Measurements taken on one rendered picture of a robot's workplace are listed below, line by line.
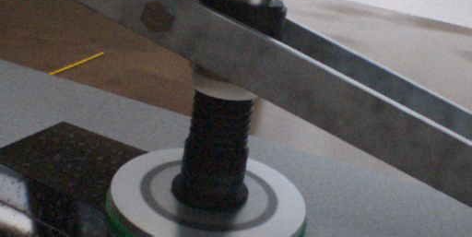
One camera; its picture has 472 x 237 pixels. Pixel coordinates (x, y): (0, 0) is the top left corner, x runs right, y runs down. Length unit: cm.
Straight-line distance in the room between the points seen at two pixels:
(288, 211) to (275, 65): 18
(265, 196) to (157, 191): 12
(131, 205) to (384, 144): 25
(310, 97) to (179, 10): 14
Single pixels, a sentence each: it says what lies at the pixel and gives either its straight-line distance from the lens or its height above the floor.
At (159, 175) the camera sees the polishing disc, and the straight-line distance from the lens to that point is 60.
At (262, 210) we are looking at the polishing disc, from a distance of 57.
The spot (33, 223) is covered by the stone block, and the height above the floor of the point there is 79.
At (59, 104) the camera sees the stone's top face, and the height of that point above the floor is 82.
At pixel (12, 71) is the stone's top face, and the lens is 98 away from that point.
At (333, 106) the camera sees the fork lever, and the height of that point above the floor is 100.
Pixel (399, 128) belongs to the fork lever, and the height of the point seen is 99.
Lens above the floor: 114
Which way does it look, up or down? 21 degrees down
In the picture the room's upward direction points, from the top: 9 degrees clockwise
